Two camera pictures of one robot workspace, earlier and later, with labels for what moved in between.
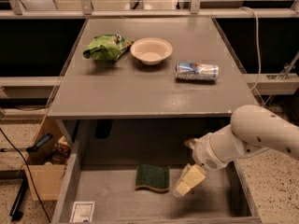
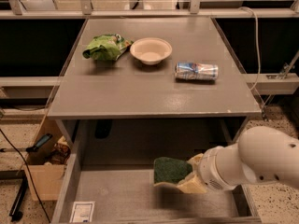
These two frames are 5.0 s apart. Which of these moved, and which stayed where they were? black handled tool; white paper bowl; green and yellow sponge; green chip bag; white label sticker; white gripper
Moved: white gripper; green and yellow sponge
Stayed: white label sticker; green chip bag; white paper bowl; black handled tool
